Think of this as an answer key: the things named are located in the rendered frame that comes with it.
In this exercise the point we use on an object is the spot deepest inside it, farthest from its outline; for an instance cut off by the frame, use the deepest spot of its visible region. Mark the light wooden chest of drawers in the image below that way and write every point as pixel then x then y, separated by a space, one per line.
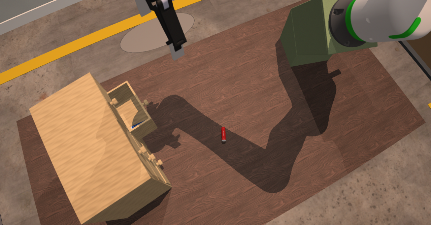
pixel 99 169

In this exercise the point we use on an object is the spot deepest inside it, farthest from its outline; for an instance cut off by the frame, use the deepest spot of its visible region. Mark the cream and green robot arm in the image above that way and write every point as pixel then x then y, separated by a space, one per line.
pixel 355 22

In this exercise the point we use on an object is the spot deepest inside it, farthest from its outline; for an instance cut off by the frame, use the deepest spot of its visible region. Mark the red aa battery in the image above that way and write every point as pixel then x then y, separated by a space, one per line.
pixel 223 134

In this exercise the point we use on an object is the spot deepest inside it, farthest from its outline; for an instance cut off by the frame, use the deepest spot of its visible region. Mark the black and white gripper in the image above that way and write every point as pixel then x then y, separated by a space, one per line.
pixel 169 21

